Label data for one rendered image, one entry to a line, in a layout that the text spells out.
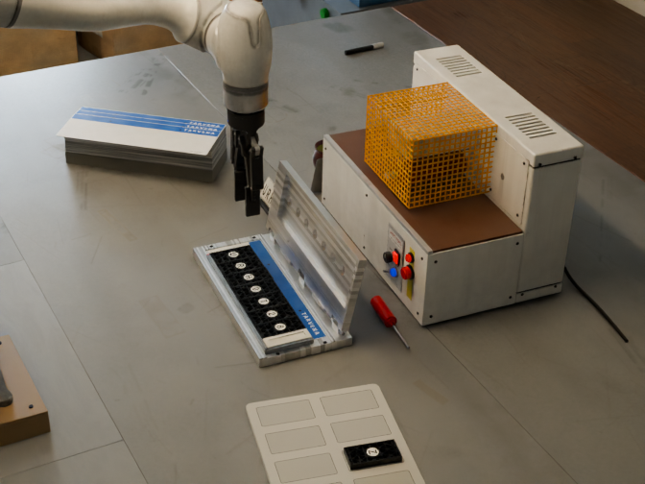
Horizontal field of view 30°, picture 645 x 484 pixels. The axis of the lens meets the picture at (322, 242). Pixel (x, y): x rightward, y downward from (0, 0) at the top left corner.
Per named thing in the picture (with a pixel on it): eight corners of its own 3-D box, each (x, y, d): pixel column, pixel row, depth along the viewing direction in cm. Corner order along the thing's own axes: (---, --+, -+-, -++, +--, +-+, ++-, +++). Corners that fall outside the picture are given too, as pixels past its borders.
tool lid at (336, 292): (279, 159, 275) (286, 159, 276) (264, 231, 284) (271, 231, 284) (359, 259, 241) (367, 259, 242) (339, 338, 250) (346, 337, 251)
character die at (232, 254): (209, 257, 275) (209, 253, 274) (250, 249, 278) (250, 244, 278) (216, 268, 271) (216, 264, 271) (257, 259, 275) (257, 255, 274)
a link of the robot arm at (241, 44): (282, 84, 233) (252, 59, 243) (282, 8, 225) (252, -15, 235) (231, 94, 229) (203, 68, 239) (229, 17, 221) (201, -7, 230)
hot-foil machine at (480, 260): (320, 205, 300) (323, 64, 279) (463, 176, 313) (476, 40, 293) (465, 386, 242) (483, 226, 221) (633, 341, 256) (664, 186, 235)
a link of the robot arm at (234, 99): (259, 66, 240) (259, 94, 243) (215, 73, 237) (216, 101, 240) (275, 84, 233) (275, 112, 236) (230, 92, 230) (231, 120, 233)
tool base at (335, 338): (193, 255, 279) (192, 243, 277) (276, 238, 286) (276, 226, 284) (259, 367, 245) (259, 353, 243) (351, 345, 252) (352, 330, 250)
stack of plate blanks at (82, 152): (65, 162, 315) (61, 128, 309) (84, 140, 325) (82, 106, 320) (212, 182, 308) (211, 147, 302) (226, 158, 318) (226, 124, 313)
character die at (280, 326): (253, 329, 252) (253, 325, 252) (298, 320, 256) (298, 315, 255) (262, 343, 249) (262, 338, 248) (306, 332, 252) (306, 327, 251)
